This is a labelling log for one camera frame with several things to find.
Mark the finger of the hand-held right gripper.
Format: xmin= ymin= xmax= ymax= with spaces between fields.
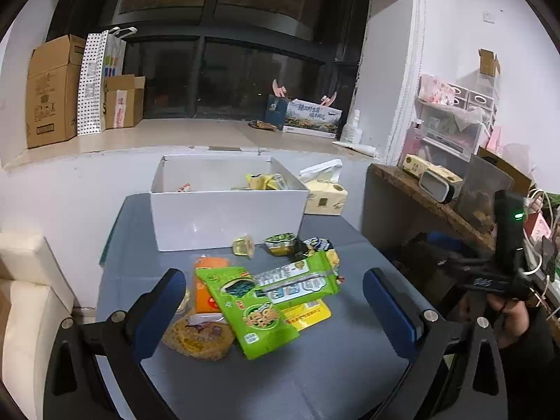
xmin=426 ymin=231 xmax=497 ymax=265
xmin=431 ymin=256 xmax=495 ymax=287

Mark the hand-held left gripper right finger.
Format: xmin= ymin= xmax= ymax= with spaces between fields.
xmin=362 ymin=268 xmax=510 ymax=420

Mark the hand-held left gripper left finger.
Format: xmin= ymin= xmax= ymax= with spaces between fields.
xmin=42 ymin=268 xmax=189 ymax=420

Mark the round brown cake packet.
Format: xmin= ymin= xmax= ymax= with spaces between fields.
xmin=163 ymin=315 xmax=237 ymax=362

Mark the light green silver snack packet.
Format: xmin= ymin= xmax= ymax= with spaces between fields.
xmin=251 ymin=251 xmax=341 ymax=311

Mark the green seaweed snack packet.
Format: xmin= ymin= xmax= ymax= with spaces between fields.
xmin=195 ymin=267 xmax=300 ymax=361

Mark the black yellow snack packet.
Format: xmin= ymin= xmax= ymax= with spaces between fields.
xmin=294 ymin=237 xmax=340 ymax=272

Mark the clear yellow jelly cup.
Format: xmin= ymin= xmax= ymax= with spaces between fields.
xmin=232 ymin=235 xmax=256 ymax=258

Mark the white cardboard box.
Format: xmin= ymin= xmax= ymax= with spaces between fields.
xmin=149 ymin=154 xmax=310 ymax=252

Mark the green lid jelly cup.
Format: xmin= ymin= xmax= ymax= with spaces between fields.
xmin=264 ymin=233 xmax=302 ymax=257

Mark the person's right forearm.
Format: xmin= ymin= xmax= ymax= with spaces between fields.
xmin=503 ymin=306 xmax=560 ymax=420

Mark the person's right hand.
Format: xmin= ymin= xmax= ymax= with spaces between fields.
xmin=486 ymin=295 xmax=531 ymax=351

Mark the pink carton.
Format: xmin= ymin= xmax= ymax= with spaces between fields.
xmin=523 ymin=212 xmax=552 ymax=246

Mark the wooden side shelf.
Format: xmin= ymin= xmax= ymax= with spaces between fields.
xmin=370 ymin=163 xmax=497 ymax=257

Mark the clear plastic container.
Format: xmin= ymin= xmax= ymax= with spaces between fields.
xmin=457 ymin=154 xmax=515 ymax=232

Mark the brown cardboard sheet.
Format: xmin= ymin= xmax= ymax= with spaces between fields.
xmin=477 ymin=146 xmax=534 ymax=197

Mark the pink bottle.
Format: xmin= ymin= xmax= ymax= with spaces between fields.
xmin=402 ymin=125 xmax=423 ymax=167

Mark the white plastic drawer organizer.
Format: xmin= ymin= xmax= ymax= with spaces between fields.
xmin=413 ymin=83 xmax=499 ymax=180

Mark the folded white paper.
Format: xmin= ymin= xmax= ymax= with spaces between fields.
xmin=331 ymin=140 xmax=378 ymax=158

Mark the cream leather sofa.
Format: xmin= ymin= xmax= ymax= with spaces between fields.
xmin=0 ymin=233 xmax=75 ymax=403

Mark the white plastic bottle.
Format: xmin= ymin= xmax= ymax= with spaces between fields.
xmin=340 ymin=109 xmax=363 ymax=144

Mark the pink floral pouch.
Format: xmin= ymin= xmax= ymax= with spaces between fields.
xmin=418 ymin=74 xmax=456 ymax=106

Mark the landscape printed long box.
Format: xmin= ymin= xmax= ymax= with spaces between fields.
xmin=282 ymin=98 xmax=343 ymax=139

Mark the tiny open cardboard box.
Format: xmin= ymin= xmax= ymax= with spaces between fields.
xmin=478 ymin=48 xmax=502 ymax=77

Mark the dark blue gift bag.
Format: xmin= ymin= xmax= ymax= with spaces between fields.
xmin=264 ymin=94 xmax=292 ymax=128

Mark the small open cardboard box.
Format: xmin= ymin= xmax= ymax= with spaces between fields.
xmin=104 ymin=74 xmax=146 ymax=130

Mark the dotted white paper bag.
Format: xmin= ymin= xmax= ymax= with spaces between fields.
xmin=77 ymin=26 xmax=138 ymax=137

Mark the large brown cardboard box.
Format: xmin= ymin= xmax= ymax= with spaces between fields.
xmin=25 ymin=34 xmax=87 ymax=149

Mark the white cable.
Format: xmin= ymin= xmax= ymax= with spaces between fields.
xmin=527 ymin=188 xmax=560 ymax=281

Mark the black window frame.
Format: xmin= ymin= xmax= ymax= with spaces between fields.
xmin=57 ymin=0 xmax=372 ymax=120

